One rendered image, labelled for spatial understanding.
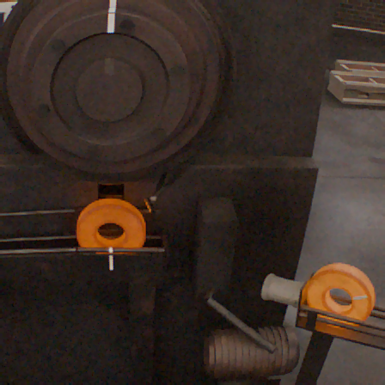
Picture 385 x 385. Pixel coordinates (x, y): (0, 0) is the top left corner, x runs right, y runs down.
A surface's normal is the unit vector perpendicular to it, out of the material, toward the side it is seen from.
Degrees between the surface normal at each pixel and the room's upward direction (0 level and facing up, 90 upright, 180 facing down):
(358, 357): 0
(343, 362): 0
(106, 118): 90
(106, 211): 90
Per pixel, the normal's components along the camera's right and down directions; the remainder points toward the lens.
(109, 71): 0.11, 0.51
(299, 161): 0.07, -0.86
